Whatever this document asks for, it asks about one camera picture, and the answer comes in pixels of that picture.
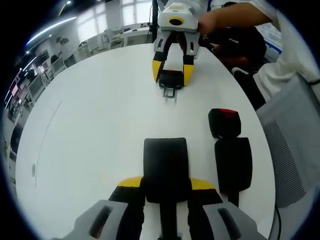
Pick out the printed white board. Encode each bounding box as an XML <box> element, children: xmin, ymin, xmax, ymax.
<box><xmin>257</xmin><ymin>22</ymin><xmax>284</xmax><ymax>55</ymax></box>

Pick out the row of office desks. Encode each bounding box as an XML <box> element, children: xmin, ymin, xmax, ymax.
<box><xmin>4</xmin><ymin>49</ymin><xmax>76</xmax><ymax>111</ymax></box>

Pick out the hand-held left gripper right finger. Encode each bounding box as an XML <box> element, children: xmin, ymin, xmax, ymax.
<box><xmin>180</xmin><ymin>176</ymin><xmax>267</xmax><ymax>240</ymax></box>

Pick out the black cable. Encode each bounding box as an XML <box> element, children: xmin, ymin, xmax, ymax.
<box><xmin>268</xmin><ymin>206</ymin><xmax>282</xmax><ymax>240</ymax></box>

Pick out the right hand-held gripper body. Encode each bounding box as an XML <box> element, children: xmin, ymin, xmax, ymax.
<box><xmin>157</xmin><ymin>1</ymin><xmax>201</xmax><ymax>34</ymax></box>

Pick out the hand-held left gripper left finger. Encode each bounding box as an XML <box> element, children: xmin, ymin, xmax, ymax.
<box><xmin>51</xmin><ymin>175</ymin><xmax>146</xmax><ymax>240</ymax></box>

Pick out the person's right forearm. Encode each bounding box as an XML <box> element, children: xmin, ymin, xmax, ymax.
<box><xmin>216</xmin><ymin>0</ymin><xmax>275</xmax><ymax>30</ymax></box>

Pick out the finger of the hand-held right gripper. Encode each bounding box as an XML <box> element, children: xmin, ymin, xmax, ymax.
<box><xmin>151</xmin><ymin>32</ymin><xmax>175</xmax><ymax>83</ymax></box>
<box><xmin>179</xmin><ymin>31</ymin><xmax>202</xmax><ymax>87</ymax></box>

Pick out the person's body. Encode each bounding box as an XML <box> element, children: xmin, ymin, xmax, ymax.
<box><xmin>249</xmin><ymin>0</ymin><xmax>320</xmax><ymax>101</ymax></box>

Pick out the black pole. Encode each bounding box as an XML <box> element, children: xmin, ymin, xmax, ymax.
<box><xmin>149</xmin><ymin>0</ymin><xmax>160</xmax><ymax>45</ymax></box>

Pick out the grey mesh office chair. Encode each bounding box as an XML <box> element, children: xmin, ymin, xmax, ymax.
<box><xmin>255</xmin><ymin>73</ymin><xmax>320</xmax><ymax>210</ymax></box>

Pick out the white office desk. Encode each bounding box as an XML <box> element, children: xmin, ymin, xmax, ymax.
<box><xmin>112</xmin><ymin>24</ymin><xmax>160</xmax><ymax>48</ymax></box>

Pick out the dark office chair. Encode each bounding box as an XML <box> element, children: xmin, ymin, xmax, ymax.
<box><xmin>204</xmin><ymin>24</ymin><xmax>267</xmax><ymax>111</ymax></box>

